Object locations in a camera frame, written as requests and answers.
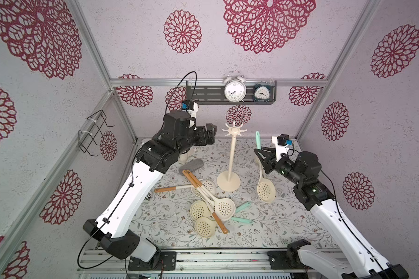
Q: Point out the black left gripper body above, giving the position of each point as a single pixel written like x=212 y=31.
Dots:
x=199 y=137

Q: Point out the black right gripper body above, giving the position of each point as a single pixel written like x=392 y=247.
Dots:
x=270 y=162

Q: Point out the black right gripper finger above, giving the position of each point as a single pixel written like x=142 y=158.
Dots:
x=266 y=155
x=266 y=165

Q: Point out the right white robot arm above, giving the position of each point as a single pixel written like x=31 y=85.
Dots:
x=363 y=261

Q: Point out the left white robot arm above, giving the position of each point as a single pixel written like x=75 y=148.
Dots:
x=178 y=134

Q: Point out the cream utensil rack stand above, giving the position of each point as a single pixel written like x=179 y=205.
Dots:
x=228 y=180

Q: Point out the white plush dog toy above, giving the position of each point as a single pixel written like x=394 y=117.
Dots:
x=183 y=158

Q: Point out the white alarm clock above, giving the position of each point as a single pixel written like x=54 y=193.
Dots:
x=235 y=89

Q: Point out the teal alarm clock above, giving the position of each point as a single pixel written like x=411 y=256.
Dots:
x=262 y=93

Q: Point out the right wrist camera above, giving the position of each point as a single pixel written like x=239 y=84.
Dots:
x=282 y=145

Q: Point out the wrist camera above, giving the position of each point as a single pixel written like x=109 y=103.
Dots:
x=190 y=107
x=282 y=145

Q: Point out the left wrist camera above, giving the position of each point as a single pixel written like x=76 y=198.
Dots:
x=190 y=107

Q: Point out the grey wall shelf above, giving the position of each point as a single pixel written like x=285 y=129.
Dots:
x=214 y=95

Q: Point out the cream skimmer brown handle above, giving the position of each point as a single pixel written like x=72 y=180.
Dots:
x=224 y=208

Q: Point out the cream skimmer orange handle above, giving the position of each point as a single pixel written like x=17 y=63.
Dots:
x=208 y=184

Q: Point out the cream skimmer wooden handle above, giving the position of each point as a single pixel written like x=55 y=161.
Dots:
x=204 y=213

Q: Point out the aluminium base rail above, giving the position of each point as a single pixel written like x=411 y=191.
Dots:
x=196 y=263

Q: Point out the black wire wall rack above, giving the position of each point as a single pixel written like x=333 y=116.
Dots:
x=86 y=138

